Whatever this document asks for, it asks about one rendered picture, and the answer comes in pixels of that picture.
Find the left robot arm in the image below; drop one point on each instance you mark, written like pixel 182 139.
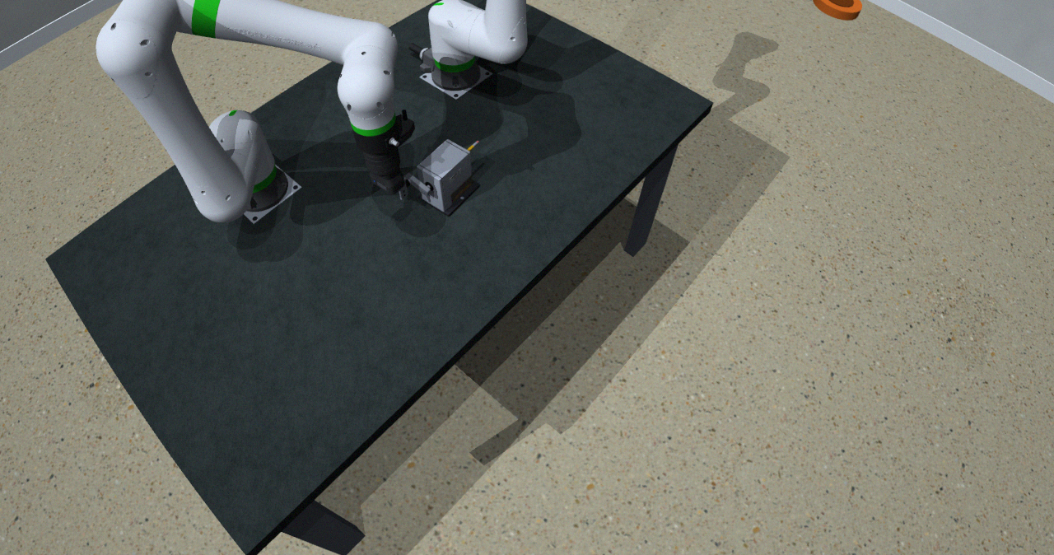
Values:
pixel 458 29

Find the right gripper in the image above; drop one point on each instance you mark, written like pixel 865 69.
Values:
pixel 383 159

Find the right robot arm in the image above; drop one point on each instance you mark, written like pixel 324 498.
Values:
pixel 134 48

